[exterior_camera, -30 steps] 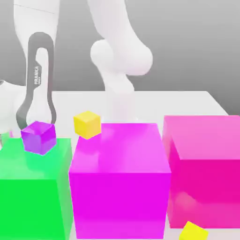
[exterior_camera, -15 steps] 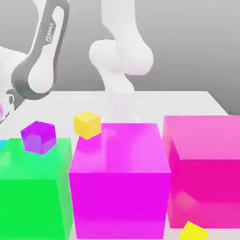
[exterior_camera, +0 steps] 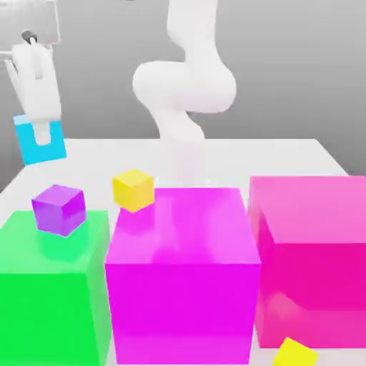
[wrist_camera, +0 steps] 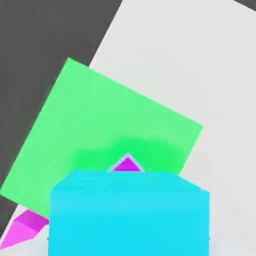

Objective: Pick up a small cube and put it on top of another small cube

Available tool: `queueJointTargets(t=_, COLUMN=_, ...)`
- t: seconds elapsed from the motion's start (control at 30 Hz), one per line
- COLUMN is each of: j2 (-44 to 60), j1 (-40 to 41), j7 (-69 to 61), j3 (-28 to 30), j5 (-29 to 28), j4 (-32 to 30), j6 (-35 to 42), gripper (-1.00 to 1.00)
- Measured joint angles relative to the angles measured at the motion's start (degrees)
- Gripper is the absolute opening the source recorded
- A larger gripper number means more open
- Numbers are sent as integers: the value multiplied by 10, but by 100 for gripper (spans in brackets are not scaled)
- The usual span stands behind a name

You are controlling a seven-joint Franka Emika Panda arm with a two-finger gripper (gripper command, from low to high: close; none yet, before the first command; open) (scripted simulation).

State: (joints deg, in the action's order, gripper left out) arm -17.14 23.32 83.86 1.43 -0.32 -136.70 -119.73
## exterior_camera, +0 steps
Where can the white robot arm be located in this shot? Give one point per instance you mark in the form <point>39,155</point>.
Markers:
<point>186,85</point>

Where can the small purple cube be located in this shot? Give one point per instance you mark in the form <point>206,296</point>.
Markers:
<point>57,211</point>

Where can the large pink box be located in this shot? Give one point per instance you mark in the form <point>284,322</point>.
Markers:
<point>314,271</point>

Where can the large green box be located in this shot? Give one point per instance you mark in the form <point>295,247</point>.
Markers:
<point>48,308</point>

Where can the large magenta box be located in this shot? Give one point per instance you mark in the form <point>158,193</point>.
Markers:
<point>183,300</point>

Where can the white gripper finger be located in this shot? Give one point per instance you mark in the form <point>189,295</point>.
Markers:
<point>43,133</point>

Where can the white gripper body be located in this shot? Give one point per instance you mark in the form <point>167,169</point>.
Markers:
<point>38,91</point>

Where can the small blue cube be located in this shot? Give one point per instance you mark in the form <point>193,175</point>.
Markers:
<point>31,153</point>

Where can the small yellow cube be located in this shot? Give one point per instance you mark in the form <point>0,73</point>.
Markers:
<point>133,190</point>
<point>294,354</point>

